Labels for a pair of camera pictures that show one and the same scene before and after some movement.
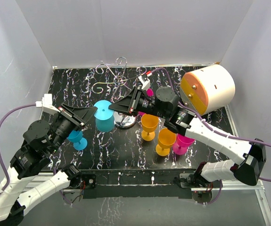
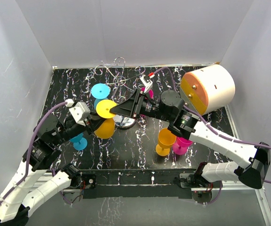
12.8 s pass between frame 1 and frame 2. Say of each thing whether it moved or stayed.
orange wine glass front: stayed
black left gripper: moved
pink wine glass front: stayed
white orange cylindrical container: stayed
